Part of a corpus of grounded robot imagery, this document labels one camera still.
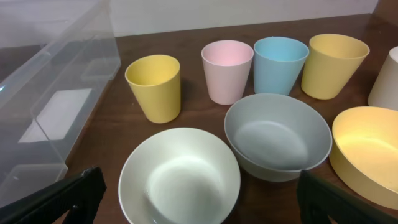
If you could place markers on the yellow cup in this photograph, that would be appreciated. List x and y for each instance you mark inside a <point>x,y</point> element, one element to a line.
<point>155,83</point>
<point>332,61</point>

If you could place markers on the yellow cup right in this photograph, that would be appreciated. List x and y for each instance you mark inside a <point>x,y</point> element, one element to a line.
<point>332,61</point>

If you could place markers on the clear plastic storage container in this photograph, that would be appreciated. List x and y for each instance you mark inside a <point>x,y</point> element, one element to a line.
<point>48,46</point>

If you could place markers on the yellow bowl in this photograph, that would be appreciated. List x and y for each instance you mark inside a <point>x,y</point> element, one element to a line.
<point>364,154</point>

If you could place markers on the cream white cup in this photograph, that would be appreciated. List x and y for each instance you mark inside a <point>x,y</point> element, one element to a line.
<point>384,91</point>

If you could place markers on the white label in container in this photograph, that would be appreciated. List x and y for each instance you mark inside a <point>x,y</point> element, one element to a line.
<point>56,118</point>

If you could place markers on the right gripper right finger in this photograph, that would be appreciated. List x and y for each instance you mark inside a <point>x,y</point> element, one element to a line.
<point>321,202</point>

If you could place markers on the pink cup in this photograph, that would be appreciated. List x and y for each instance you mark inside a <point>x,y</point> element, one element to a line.
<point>226,65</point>

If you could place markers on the yellow cup left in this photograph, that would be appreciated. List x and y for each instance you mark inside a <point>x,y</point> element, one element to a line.
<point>155,83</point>

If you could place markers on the light blue cup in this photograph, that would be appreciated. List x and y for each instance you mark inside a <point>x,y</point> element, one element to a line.
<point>278,62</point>

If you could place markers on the white bowl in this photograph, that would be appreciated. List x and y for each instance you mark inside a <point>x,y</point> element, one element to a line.
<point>180,175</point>

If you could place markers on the grey bowl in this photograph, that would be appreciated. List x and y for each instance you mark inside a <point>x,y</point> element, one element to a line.
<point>274,137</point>

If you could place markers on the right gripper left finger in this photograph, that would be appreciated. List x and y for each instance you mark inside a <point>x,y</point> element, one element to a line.
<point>78,197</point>

